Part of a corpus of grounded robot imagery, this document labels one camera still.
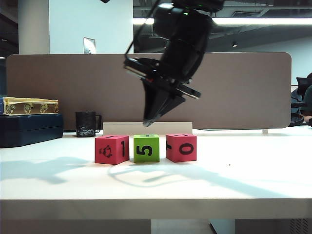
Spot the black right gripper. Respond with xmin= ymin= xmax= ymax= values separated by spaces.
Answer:
xmin=123 ymin=65 xmax=202 ymax=128

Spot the green block with 5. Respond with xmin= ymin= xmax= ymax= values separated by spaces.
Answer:
xmin=133 ymin=134 xmax=160 ymax=163

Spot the pink block with 0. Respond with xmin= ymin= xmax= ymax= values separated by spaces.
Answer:
xmin=165 ymin=133 xmax=197 ymax=163

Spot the pink block with 1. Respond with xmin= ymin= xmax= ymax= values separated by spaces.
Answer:
xmin=94 ymin=135 xmax=130 ymax=165

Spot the black mug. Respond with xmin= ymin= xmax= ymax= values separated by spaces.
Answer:
xmin=75 ymin=111 xmax=102 ymax=138

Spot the brown desk divider panel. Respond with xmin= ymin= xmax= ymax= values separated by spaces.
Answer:
xmin=6 ymin=52 xmax=293 ymax=130

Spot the yellow patterned box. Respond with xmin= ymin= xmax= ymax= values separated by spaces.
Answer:
xmin=0 ymin=97 xmax=59 ymax=117

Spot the long ceiling light strip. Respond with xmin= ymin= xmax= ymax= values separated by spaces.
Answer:
xmin=133 ymin=18 xmax=312 ymax=25

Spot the dark blue case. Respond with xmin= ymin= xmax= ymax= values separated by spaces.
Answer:
xmin=0 ymin=114 xmax=64 ymax=149

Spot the seated person in background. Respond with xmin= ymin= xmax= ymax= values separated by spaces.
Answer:
xmin=290 ymin=72 xmax=312 ymax=128

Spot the black office chair headrest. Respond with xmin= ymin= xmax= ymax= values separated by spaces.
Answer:
xmin=295 ymin=76 xmax=312 ymax=98

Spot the grey vented under-desk panel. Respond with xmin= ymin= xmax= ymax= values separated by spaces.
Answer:
xmin=235 ymin=218 xmax=312 ymax=234

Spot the silver wall plaque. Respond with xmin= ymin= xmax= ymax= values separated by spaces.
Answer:
xmin=83 ymin=37 xmax=96 ymax=55

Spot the beige cable tray flap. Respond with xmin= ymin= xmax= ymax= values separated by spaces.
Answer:
xmin=97 ymin=122 xmax=197 ymax=138

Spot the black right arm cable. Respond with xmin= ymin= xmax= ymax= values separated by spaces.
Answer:
xmin=124 ymin=2 xmax=159 ymax=60

